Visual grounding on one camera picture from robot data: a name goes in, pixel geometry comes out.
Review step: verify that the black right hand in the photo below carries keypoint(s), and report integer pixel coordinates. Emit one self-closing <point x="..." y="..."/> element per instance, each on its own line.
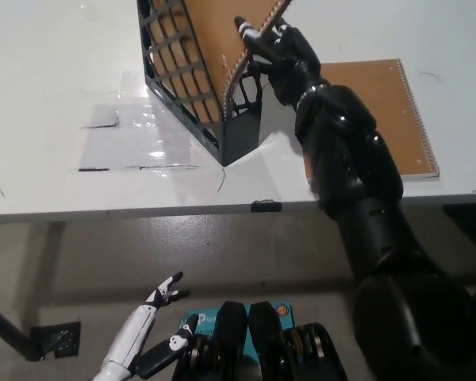
<point x="293" y="67"/>

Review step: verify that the white and black left hand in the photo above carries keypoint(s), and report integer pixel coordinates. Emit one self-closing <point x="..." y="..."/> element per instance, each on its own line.
<point x="123" y="341"/>

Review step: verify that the brown spiral notebook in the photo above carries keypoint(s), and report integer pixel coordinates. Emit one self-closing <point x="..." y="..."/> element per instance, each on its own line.
<point x="396" y="119"/>
<point x="210" y="39"/>

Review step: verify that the black lattice book holder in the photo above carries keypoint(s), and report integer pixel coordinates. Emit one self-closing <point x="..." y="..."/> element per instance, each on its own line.
<point x="242" y="137"/>

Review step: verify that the black taped floor plate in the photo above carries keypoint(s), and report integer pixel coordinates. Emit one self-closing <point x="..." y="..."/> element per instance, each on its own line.
<point x="59" y="339"/>

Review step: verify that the teal tp-link box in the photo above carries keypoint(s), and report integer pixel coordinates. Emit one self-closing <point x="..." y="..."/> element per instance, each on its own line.
<point x="206" y="319"/>

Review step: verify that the grey table leg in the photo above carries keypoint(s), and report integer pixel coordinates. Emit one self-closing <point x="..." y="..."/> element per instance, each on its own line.
<point x="47" y="278"/>

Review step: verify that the black clip on table edge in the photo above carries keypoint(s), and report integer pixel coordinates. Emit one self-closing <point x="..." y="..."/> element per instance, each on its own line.
<point x="266" y="205"/>

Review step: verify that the clear plastic sheet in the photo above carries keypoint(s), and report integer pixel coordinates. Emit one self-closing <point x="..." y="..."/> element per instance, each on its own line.
<point x="115" y="147"/>

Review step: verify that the dark table frame beam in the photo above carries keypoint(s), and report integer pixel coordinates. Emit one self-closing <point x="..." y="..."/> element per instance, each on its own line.
<point x="472" y="222"/>

